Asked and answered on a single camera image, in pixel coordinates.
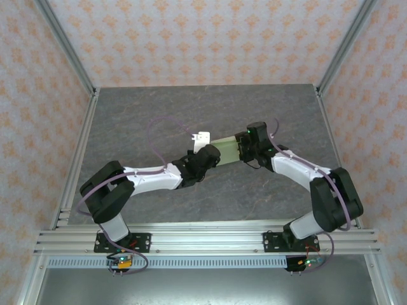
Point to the small controller circuit board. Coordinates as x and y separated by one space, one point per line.
306 263
121 262

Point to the aluminium base beam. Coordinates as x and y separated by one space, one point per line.
206 238

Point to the aluminium lower frame strut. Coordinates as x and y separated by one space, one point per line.
31 282
378 282

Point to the aluminium corner post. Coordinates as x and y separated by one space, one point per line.
346 47
66 47

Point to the grey metal lower shelf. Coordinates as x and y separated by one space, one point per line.
190 289

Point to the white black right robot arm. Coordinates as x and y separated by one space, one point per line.
295 173

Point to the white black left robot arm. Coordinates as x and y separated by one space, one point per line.
152 181

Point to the aluminium side rail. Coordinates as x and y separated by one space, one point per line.
76 159
337 152

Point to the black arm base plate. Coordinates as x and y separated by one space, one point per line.
143 242
270 243

